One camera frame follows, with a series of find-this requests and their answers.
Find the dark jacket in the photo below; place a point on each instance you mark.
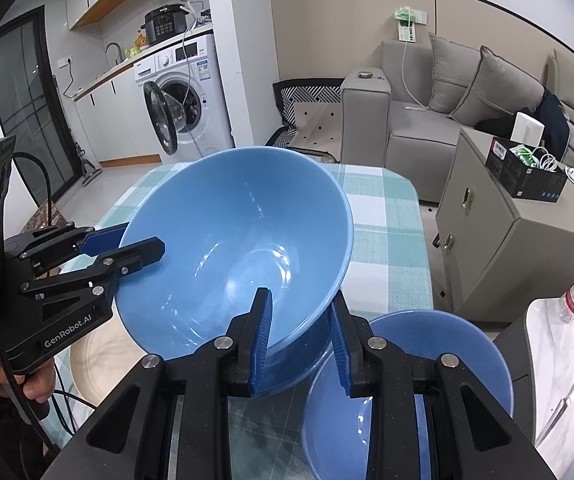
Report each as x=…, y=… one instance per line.
x=554, y=120

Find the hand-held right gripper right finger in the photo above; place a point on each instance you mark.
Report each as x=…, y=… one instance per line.
x=339, y=350

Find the dark glass door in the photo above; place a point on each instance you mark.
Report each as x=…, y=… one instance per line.
x=32, y=100

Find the cream speckled plate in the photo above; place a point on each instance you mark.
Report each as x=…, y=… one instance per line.
x=97, y=360

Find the grey floor mop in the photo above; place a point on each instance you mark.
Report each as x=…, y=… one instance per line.
x=89, y=170

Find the person's left hand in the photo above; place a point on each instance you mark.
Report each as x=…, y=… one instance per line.
x=39, y=385

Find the white counter cabinet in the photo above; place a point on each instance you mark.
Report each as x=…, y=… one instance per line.
x=117, y=125

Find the green small container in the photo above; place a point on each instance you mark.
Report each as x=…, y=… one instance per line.
x=132, y=52

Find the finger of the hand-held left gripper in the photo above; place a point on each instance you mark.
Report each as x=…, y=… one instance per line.
x=102, y=240
x=142, y=250

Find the brown patterned box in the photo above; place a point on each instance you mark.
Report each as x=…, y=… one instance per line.
x=52, y=212

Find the curved sink faucet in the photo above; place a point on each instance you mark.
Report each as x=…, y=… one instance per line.
x=120, y=52

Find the black white patterned chair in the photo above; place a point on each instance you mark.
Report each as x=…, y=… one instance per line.
x=312, y=91

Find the black rice cooker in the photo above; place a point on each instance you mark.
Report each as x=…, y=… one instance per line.
x=164, y=25

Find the green plug adapter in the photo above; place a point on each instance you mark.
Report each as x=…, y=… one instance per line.
x=406, y=15

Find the black open box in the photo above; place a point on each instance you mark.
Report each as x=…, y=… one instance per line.
x=527, y=184

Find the yellow bottle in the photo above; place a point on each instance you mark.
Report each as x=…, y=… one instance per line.
x=141, y=41

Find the white wall socket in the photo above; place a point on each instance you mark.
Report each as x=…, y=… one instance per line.
x=65, y=62

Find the grey sofa cushion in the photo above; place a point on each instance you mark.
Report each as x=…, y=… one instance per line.
x=502, y=90
x=454, y=75

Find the beige diamond print cushion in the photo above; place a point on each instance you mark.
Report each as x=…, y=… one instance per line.
x=317, y=125

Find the white box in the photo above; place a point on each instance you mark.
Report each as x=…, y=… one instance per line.
x=527, y=127

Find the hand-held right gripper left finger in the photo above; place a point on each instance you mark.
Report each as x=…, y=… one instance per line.
x=261, y=345

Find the blue bowl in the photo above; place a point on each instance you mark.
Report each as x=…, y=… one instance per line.
x=227, y=220
x=467, y=355

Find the white washing machine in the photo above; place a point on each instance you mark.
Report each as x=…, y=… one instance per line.
x=212, y=110

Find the small round metal object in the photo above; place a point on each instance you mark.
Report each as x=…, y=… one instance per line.
x=365, y=75

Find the kitchen knife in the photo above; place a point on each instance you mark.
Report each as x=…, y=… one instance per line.
x=562, y=402

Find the beige side cabinet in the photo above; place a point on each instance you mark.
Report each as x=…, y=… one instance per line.
x=492, y=250

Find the grey sofa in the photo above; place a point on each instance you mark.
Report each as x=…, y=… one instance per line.
x=412, y=130

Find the white wall outlet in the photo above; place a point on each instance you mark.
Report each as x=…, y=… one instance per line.
x=419, y=19

